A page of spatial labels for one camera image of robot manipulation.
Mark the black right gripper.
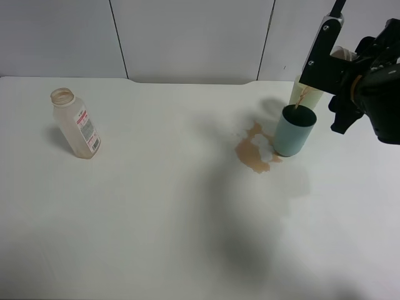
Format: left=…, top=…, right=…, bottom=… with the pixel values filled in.
left=328, top=19, right=399, bottom=134

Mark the blue sleeved paper cup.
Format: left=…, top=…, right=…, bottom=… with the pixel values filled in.
left=330, top=46, right=358, bottom=61

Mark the clear plastic drink bottle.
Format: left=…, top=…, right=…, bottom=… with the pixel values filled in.
left=50, top=87, right=101, bottom=159

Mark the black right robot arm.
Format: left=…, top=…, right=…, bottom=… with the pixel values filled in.
left=328, top=19, right=399, bottom=145

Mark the pale yellow plastic cup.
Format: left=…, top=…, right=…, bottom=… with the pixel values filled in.
left=288, top=75, right=324, bottom=110

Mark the teal plastic cup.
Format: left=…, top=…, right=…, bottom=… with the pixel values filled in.
left=272, top=104, right=317, bottom=157

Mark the brown spilled drink puddle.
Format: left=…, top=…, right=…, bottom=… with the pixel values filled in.
left=235, top=121, right=283, bottom=174

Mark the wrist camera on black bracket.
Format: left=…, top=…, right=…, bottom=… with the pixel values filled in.
left=299, top=1, right=346, bottom=95

